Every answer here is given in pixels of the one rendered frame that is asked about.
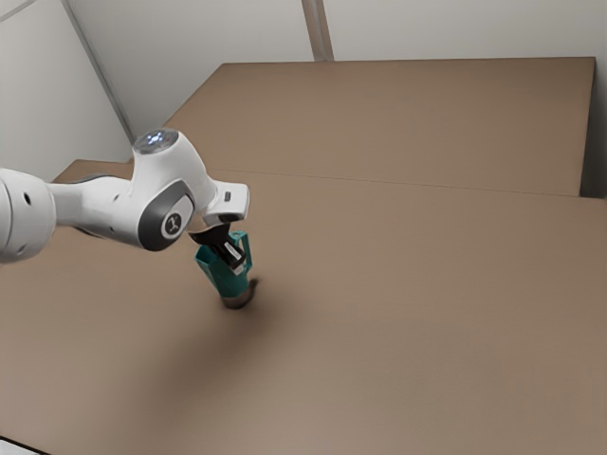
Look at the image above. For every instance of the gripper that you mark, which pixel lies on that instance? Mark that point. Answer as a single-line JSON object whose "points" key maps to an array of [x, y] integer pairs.
{"points": [[209, 235]]}

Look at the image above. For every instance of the teal faceted mug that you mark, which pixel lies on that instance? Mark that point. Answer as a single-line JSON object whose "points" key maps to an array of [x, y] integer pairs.
{"points": [[227, 279]]}

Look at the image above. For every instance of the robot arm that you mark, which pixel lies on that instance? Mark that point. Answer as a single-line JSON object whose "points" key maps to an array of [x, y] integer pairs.
{"points": [[156, 189]]}

